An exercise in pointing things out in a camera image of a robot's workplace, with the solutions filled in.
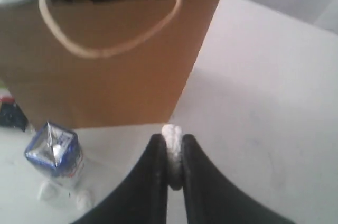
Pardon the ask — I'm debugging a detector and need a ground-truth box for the spaghetti pasta package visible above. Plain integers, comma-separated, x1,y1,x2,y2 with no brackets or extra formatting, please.
1,81,29,132

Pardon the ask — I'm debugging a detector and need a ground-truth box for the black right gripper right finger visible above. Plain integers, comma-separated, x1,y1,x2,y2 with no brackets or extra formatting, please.
182,134,292,224

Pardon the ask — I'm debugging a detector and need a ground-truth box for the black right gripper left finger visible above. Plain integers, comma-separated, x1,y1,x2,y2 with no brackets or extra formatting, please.
74,134,168,224

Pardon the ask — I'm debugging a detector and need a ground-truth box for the white foam piece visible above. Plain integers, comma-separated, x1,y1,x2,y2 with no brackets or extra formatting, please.
161,124,183,191

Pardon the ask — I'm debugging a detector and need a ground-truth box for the blue white milk carton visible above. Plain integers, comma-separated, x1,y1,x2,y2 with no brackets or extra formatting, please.
24,122,85,188

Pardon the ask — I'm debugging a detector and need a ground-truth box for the brown paper bag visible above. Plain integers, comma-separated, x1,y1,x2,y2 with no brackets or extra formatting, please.
1,0,219,128

